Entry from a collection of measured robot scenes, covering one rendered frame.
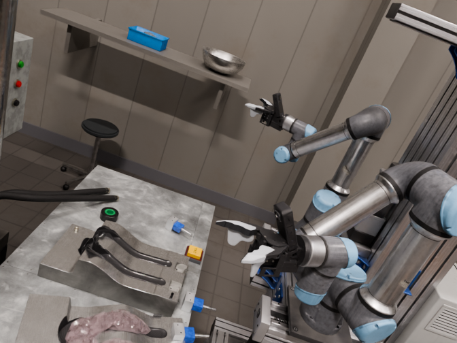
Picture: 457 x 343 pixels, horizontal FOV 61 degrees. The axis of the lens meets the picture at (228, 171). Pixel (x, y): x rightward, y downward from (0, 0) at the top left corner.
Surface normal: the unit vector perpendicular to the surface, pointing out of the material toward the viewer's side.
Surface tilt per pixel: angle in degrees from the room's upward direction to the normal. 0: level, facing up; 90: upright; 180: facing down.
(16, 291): 0
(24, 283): 0
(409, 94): 90
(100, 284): 90
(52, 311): 0
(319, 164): 90
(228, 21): 90
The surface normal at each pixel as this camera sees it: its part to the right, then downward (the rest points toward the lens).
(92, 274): -0.08, 0.41
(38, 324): 0.33, -0.85
